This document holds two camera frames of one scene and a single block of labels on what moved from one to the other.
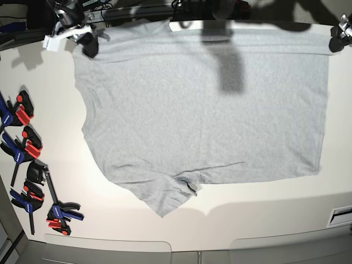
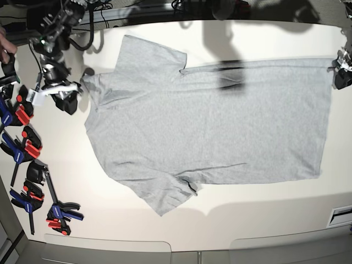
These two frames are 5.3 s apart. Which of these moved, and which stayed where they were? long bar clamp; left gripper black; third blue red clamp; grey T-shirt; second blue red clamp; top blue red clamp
Moved: grey T-shirt; left gripper black
Stayed: long bar clamp; top blue red clamp; second blue red clamp; third blue red clamp
